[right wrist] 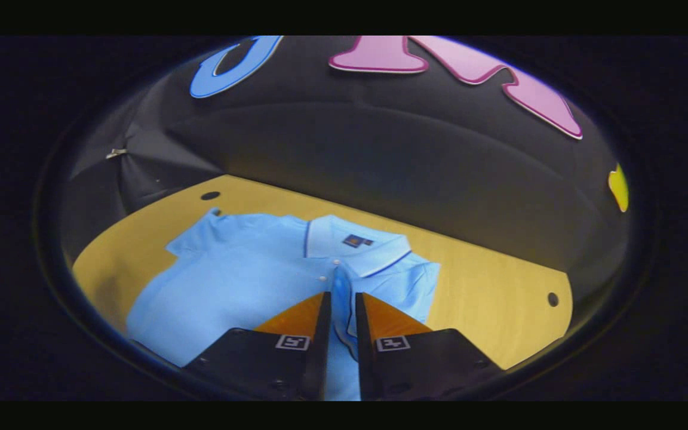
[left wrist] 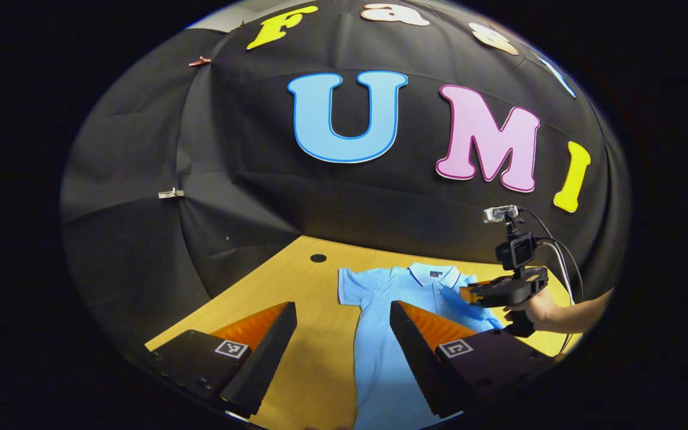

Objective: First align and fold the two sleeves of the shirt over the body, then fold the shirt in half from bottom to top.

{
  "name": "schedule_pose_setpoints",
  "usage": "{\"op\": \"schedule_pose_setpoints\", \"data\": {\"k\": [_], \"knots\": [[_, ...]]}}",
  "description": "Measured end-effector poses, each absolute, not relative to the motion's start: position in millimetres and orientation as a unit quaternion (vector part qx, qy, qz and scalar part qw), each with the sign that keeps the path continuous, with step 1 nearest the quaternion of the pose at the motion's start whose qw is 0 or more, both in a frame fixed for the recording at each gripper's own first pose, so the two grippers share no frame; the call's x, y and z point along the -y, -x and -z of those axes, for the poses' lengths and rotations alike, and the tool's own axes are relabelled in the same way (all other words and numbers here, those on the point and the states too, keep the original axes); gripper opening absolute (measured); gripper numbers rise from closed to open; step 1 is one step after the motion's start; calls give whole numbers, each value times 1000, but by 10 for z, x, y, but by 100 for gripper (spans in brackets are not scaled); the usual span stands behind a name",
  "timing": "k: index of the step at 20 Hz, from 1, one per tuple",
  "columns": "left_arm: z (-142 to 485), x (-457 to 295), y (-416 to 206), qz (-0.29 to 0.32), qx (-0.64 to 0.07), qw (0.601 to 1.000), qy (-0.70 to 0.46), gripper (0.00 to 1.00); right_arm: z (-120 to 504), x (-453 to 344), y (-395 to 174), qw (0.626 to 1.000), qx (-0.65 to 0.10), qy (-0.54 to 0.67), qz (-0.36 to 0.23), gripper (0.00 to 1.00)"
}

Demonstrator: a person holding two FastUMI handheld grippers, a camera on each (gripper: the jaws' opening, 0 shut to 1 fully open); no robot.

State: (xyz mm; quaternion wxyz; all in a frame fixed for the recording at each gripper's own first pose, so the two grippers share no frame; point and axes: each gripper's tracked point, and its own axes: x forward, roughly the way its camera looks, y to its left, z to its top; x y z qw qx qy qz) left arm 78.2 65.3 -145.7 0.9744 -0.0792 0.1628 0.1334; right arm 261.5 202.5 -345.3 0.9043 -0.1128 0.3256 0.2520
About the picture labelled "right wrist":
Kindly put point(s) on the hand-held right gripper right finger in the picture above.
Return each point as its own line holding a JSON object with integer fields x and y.
{"x": 363, "y": 358}

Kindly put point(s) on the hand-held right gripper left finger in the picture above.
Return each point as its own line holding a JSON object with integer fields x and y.
{"x": 320, "y": 358}

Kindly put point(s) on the light blue T-shirt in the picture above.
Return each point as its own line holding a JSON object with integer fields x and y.
{"x": 242, "y": 280}

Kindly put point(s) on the small metal clip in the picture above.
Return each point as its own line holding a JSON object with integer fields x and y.
{"x": 116, "y": 153}

